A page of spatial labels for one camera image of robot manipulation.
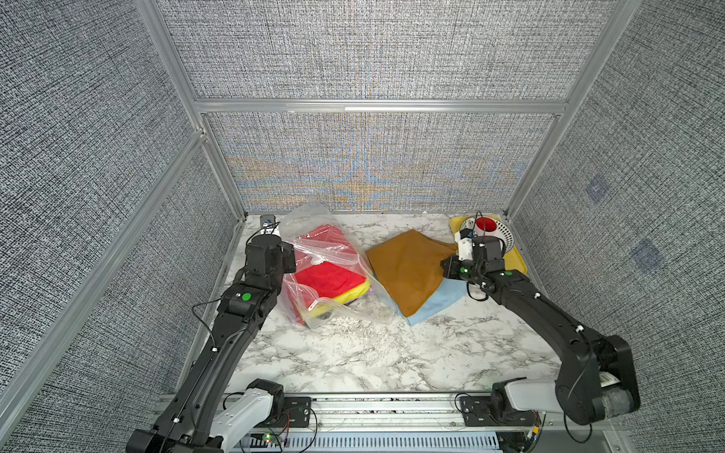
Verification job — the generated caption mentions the light blue trousers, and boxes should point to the light blue trousers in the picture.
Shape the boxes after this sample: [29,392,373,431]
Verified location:
[390,279,467,327]

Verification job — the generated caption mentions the red garment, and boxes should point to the red garment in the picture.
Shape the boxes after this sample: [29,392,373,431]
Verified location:
[294,224,370,291]

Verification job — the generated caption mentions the clear plastic vacuum bag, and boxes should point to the clear plastic vacuum bag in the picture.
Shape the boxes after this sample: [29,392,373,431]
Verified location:
[278,198,396,328]

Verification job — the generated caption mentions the yellow garment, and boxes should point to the yellow garment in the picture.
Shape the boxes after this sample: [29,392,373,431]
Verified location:
[307,279,371,317]

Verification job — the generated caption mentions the brown garment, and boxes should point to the brown garment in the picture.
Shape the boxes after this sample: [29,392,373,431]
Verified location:
[366,230,457,317]

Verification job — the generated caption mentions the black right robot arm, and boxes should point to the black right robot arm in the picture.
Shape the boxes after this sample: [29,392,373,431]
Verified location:
[440,237,641,426]

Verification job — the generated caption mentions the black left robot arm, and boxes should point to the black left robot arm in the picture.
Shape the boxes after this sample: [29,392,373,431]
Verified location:
[126,234,296,452]

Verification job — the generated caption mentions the yellow plastic tray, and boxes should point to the yellow plastic tray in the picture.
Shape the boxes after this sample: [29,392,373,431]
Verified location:
[449,213,528,275]

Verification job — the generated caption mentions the white patterned saucer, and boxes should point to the white patterned saucer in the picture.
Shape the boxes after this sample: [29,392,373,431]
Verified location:
[459,215,514,254]

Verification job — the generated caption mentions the white cup red inside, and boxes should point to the white cup red inside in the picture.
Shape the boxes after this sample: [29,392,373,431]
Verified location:
[473,216,498,237]

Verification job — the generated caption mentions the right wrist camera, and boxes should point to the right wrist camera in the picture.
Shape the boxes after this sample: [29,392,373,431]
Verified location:
[455,228,474,262]

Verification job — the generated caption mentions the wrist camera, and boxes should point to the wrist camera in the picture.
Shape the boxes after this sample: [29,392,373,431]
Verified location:
[260,214,279,234]
[455,228,474,262]

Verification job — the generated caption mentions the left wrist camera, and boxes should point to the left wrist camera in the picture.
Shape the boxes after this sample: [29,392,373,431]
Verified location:
[260,214,279,234]

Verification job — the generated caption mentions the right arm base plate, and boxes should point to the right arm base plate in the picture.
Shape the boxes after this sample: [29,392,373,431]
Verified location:
[454,393,538,428]

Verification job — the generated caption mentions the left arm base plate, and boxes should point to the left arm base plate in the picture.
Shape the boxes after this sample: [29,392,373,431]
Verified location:
[245,398,312,430]

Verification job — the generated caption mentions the aluminium front rail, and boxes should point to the aluminium front rail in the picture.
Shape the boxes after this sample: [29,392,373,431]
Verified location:
[148,391,621,434]

